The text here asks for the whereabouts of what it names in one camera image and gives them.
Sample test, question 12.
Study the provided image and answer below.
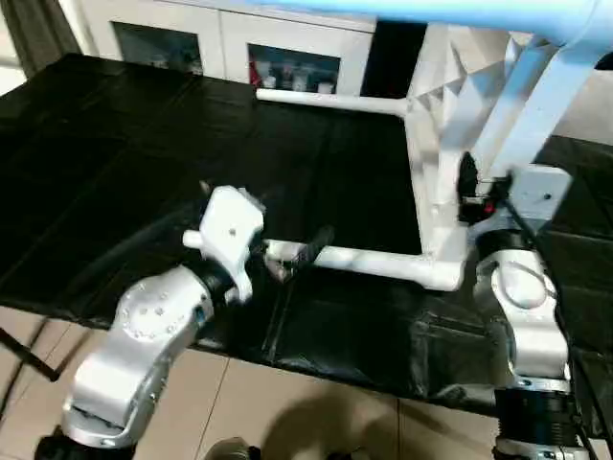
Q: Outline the grey curtain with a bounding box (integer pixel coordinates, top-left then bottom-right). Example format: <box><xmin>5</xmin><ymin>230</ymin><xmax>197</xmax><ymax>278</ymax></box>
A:
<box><xmin>0</xmin><ymin>0</ymin><xmax>82</xmax><ymax>81</ymax></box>

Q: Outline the black stand leg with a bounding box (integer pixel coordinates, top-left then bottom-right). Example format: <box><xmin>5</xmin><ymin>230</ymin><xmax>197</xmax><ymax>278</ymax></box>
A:
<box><xmin>0</xmin><ymin>328</ymin><xmax>61</xmax><ymax>383</ymax></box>

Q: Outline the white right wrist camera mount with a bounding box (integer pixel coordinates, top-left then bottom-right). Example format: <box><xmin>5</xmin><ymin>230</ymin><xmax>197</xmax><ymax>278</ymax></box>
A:
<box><xmin>507</xmin><ymin>165</ymin><xmax>574</xmax><ymax>234</ymax></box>

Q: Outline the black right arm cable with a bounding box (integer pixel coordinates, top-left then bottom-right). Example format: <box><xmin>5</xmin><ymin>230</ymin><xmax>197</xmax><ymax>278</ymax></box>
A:
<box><xmin>497</xmin><ymin>198</ymin><xmax>607</xmax><ymax>454</ymax></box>

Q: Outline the white plastic table leg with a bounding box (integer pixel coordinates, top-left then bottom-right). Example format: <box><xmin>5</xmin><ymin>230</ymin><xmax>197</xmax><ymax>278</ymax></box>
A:
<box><xmin>255</xmin><ymin>87</ymin><xmax>414</xmax><ymax>117</ymax></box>
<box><xmin>183</xmin><ymin>228</ymin><xmax>466</xmax><ymax>292</ymax></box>
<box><xmin>248</xmin><ymin>0</ymin><xmax>600</xmax><ymax>47</ymax></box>

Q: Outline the white plastic table top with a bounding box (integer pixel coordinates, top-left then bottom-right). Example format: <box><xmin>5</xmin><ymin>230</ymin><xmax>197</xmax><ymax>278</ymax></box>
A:
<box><xmin>404</xmin><ymin>18</ymin><xmax>613</xmax><ymax>292</ymax></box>

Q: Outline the white cabinet with glass doors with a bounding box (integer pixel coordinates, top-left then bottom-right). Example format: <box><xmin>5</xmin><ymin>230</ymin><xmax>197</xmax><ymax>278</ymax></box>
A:
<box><xmin>79</xmin><ymin>0</ymin><xmax>379</xmax><ymax>100</ymax></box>

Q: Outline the black cabinet with yellow label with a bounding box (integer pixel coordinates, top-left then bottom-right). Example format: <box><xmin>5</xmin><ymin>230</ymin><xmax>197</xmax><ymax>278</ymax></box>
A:
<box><xmin>359</xmin><ymin>18</ymin><xmax>428</xmax><ymax>100</ymax></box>

